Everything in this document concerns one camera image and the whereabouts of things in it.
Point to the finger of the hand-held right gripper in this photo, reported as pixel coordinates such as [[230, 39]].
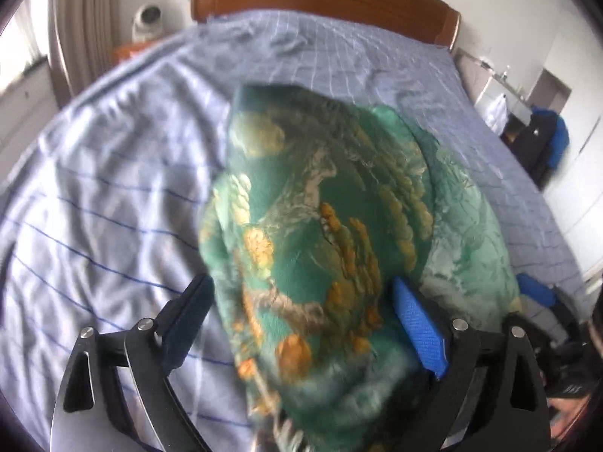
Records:
[[534, 289]]

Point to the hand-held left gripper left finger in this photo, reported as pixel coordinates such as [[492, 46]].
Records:
[[186, 320]]

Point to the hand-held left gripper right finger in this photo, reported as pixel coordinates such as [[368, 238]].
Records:
[[419, 325]]

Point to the green printed jacket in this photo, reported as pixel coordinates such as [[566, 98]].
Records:
[[306, 245]]

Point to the black and blue backpack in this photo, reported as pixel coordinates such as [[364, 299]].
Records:
[[541, 141]]

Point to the blue striped bed cover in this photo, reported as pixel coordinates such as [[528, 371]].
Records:
[[117, 174]]

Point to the white side table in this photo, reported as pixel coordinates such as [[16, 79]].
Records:
[[494, 94]]

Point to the white dresser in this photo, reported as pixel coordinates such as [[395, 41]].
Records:
[[23, 122]]

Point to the orange nightstand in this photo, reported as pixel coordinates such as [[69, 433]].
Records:
[[127, 52]]

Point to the window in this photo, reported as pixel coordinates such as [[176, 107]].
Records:
[[23, 52]]

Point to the beige curtain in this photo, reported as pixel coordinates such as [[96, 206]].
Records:
[[85, 19]]

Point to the white security camera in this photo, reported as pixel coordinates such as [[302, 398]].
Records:
[[148, 19]]

